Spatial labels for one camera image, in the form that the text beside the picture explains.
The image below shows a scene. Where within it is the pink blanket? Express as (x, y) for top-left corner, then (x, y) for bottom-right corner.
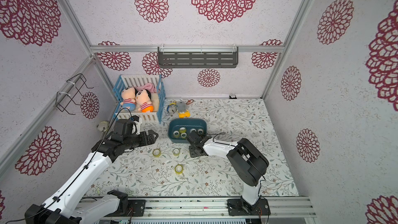
(135, 83), (157, 93)

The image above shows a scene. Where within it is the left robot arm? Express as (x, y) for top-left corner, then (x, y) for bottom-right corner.
(24, 116), (159, 224)

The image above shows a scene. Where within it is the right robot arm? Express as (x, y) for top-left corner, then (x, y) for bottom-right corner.
(187, 131), (269, 207)

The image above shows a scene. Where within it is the grey wall shelf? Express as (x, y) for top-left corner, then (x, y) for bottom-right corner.
(157, 46), (238, 68)

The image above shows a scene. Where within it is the black wire wall rack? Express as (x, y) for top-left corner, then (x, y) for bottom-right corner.
(55, 73), (93, 116)

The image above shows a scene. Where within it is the large yellow tape roll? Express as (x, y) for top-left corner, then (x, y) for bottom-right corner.
(152, 148), (162, 158)

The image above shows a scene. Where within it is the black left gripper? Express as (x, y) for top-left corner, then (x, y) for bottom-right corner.
(124, 129), (159, 150)

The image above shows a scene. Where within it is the blue plush doll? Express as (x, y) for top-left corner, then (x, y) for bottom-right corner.
(120, 87), (137, 111)

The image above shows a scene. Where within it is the green patterned tape roll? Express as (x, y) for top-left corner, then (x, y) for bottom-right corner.
(174, 164), (184, 175)

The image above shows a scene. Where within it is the white and blue toy crib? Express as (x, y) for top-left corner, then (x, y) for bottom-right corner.
(113, 75), (165, 123)

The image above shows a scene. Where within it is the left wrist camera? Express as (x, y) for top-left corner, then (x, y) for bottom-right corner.
(110, 115), (142, 143)

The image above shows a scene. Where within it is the teal plastic storage box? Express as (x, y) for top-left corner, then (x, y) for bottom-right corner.
(167, 118), (207, 144)

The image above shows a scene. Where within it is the metal base rail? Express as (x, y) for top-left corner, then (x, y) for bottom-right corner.
(74, 195), (317, 222)

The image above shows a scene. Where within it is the orange plush doll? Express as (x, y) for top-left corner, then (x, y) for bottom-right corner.
(136, 90), (154, 113)

